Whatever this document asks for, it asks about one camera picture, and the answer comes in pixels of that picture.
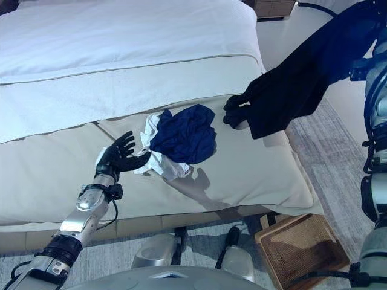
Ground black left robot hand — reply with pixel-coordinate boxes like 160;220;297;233
95;130;154;184

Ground white garment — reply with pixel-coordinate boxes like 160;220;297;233
134;114;193;182

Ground navy blue garment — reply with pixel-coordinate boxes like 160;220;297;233
150;104;218;166

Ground black garment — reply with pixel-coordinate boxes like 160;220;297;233
223;0;387;140

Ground beige bed cover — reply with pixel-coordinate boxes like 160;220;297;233
0;90;321;226

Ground brown wicker basket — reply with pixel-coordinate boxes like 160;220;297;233
253;213;351;288

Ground white duvet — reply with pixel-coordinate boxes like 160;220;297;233
0;0;267;144

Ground silver left robot leg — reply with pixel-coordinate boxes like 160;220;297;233
131;226;187;268

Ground silver robot leg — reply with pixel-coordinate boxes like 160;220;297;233
131;226;187;268
215;226;258;283

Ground grey robot torso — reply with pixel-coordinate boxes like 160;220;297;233
65;265;267;290

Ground silver right robot leg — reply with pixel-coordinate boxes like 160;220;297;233
215;226;258;283

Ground brown wooden nightstand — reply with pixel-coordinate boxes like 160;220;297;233
253;0;296;21

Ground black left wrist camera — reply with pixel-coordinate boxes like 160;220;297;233
108;184;124;200

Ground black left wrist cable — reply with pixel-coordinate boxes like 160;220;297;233
96;198;119;227

